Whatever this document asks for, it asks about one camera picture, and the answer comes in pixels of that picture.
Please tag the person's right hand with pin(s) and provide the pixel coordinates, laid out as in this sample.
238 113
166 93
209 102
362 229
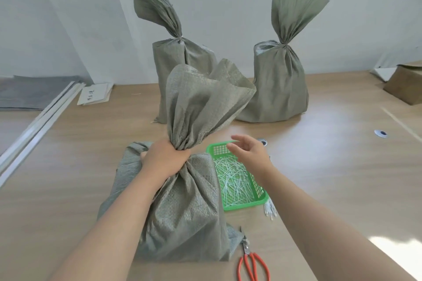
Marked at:
253 155

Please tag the person's left hand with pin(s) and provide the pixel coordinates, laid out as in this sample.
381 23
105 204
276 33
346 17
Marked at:
163 157

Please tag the person's left fingers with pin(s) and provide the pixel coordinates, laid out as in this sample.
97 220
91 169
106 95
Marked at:
181 157

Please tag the person's right thumb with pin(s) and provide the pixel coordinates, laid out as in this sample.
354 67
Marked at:
240 139

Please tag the person's right forearm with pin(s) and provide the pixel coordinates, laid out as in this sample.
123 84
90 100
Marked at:
324 229

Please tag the person's left forearm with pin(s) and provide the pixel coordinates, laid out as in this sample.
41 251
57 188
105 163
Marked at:
117 224

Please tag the silver round desk grommet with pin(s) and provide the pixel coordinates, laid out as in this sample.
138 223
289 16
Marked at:
262 141
381 133

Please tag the green plastic basket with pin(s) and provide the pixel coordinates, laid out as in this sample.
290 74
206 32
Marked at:
244 203

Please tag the short tied grey woven sack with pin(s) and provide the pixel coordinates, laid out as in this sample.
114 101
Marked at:
280 83

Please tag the tall tied grey woven sack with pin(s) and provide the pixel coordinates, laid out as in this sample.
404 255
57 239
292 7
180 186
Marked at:
173 60

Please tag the white paper booklet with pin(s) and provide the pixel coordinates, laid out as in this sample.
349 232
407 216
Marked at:
95 93

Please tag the white plastic trunking strips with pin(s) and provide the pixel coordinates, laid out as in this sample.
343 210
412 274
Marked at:
36 129

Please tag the grey fabric sheet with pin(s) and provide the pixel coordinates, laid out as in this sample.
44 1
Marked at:
31 91

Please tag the brown cardboard box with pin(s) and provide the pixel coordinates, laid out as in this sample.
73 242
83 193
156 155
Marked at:
405 85

